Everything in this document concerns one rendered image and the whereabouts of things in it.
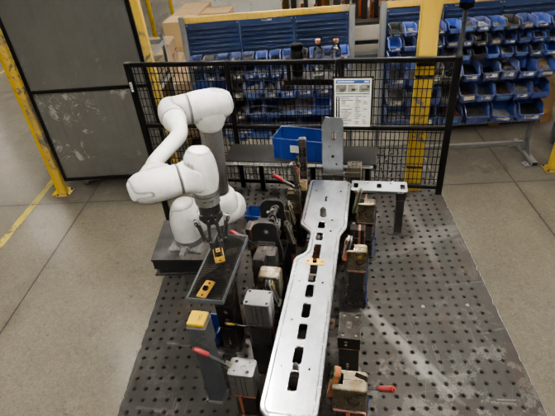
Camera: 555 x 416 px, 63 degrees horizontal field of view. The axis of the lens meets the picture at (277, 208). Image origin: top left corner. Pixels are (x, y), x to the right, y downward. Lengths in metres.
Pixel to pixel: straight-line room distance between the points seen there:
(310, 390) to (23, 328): 2.49
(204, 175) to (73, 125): 3.16
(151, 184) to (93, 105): 2.96
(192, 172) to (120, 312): 2.09
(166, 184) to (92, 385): 1.87
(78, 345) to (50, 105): 2.20
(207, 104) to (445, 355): 1.44
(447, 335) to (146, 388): 1.29
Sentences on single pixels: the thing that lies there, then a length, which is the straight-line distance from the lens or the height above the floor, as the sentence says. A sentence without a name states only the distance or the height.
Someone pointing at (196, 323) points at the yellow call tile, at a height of 1.16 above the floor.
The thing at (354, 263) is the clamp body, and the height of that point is 0.97.
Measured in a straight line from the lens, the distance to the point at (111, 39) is 4.07.
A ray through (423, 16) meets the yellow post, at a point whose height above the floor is 1.74.
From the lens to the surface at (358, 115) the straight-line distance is 2.68.
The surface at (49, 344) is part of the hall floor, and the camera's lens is 3.44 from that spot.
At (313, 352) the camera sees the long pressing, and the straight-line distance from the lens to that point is 1.64.
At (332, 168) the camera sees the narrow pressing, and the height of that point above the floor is 1.03.
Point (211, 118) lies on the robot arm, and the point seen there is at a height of 1.54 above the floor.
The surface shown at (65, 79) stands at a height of 1.14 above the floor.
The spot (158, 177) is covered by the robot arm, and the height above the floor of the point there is 1.62.
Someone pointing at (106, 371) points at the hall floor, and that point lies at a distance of 3.11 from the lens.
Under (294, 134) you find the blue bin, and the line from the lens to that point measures 2.74.
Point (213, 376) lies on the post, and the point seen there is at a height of 0.87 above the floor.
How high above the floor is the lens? 2.32
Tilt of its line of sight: 35 degrees down
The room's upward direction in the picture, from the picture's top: 6 degrees counter-clockwise
